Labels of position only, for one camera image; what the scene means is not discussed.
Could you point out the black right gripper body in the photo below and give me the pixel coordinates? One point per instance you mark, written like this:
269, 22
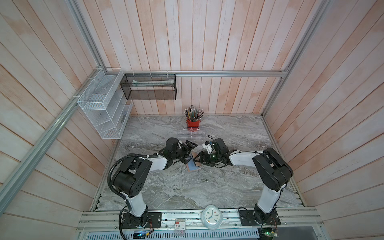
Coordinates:
210, 158

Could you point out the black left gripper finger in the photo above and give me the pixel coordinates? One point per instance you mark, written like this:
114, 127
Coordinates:
188, 146
186, 159

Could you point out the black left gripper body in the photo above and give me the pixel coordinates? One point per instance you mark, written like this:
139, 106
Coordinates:
180, 153

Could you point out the pink card holder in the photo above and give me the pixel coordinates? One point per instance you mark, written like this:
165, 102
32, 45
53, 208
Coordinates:
194, 155

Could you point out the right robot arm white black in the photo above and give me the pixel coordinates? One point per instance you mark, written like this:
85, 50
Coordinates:
274, 172

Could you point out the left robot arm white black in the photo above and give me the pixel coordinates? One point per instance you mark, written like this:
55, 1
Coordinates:
127, 175

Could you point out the clear acrylic organizer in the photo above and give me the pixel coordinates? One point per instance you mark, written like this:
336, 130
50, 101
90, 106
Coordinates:
197, 135

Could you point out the red pencil cup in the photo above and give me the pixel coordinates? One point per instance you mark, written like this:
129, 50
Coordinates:
193, 126

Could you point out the bundle of coloured pencils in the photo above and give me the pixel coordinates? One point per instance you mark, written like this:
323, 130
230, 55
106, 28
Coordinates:
194, 114

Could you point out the white analog clock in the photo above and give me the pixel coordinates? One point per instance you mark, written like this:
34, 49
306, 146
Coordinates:
211, 217

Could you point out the small red white box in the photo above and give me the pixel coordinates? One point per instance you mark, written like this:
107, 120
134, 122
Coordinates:
180, 227

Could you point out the left blue circuit board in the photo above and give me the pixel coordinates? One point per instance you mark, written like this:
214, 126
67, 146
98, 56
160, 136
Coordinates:
140, 235

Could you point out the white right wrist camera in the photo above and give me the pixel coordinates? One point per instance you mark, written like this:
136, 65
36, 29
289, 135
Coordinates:
208, 146

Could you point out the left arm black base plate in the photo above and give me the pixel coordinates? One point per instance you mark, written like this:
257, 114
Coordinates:
147, 220

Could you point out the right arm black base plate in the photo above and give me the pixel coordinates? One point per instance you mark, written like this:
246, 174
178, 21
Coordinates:
258, 218

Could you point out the black wire mesh basket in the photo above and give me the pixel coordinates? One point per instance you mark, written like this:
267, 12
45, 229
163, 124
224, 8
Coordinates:
149, 87

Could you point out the white wire mesh shelf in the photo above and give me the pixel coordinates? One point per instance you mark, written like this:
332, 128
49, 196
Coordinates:
104, 103

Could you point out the aluminium frame rail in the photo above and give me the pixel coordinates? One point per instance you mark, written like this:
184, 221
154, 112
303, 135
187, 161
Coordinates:
261, 73

